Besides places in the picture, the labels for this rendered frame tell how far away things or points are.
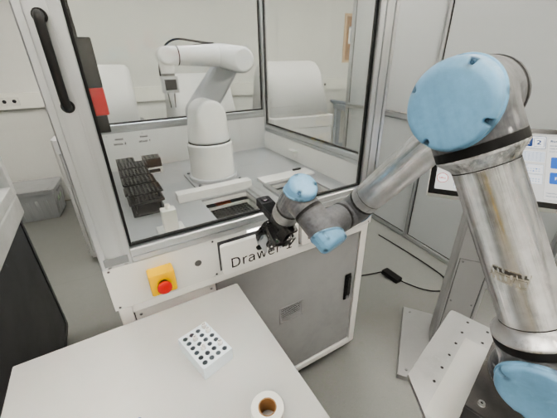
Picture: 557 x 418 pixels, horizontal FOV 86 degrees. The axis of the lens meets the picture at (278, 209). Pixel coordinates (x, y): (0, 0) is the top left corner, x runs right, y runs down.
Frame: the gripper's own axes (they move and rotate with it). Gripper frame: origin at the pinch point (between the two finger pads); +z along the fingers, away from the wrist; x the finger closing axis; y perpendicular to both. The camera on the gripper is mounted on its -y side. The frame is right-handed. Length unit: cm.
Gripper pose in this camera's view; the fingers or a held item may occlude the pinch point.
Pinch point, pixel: (263, 240)
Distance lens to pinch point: 100.4
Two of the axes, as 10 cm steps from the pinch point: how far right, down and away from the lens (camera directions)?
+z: -2.8, 5.1, 8.1
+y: 4.2, 8.3, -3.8
